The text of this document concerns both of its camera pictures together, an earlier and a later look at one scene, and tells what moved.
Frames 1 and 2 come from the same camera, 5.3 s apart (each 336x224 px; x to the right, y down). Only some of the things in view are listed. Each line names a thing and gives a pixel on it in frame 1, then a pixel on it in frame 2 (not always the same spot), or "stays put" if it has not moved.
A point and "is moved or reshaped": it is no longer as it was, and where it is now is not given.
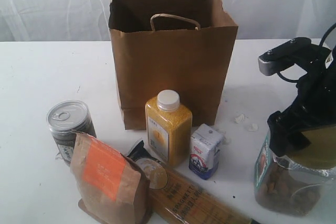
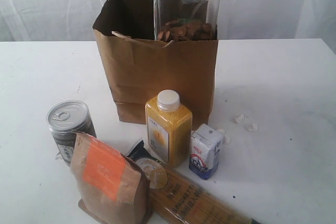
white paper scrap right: (253, 127) stays put
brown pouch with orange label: (111, 188) stays put
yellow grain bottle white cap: (169, 128) stays put
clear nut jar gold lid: (303, 181) to (186, 6)
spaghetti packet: (176, 198) stays put
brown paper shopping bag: (170, 37) is moved or reshaped
